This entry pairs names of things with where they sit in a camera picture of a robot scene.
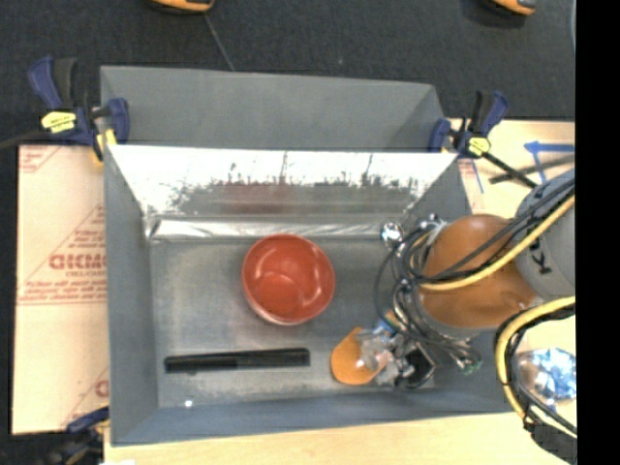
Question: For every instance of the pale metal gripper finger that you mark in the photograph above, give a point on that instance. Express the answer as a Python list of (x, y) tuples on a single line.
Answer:
[(369, 343), (374, 360)]

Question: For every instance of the red bowl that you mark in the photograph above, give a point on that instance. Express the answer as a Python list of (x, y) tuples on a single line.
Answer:
[(288, 279)]

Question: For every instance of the blue and clear plastic packet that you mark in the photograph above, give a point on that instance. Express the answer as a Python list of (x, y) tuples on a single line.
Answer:
[(552, 373)]

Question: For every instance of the grey metal bin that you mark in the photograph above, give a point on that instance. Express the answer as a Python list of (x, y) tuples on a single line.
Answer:
[(203, 308)]

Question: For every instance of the brown cardboard board red print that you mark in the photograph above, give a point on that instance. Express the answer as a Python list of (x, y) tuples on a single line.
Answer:
[(58, 240)]

